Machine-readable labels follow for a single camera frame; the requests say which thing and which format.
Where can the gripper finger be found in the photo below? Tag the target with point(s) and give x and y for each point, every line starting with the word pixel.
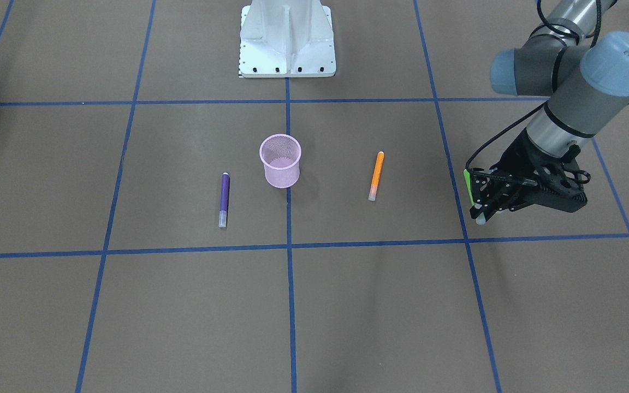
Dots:
pixel 494 182
pixel 502 203

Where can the purple marker pen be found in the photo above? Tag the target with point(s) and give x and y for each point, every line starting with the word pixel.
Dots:
pixel 223 211

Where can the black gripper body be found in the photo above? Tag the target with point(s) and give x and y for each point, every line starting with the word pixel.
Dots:
pixel 515 158

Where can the green marker pen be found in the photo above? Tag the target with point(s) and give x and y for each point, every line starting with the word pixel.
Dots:
pixel 475 201

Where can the orange marker pen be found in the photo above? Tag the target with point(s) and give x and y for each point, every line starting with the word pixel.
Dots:
pixel 376 175

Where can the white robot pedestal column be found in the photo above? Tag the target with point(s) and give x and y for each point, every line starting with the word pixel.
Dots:
pixel 286 39

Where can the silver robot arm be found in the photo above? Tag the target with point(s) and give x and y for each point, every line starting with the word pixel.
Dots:
pixel 585 77

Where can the pink mesh pen holder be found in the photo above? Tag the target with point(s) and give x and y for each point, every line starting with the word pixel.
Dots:
pixel 280 154

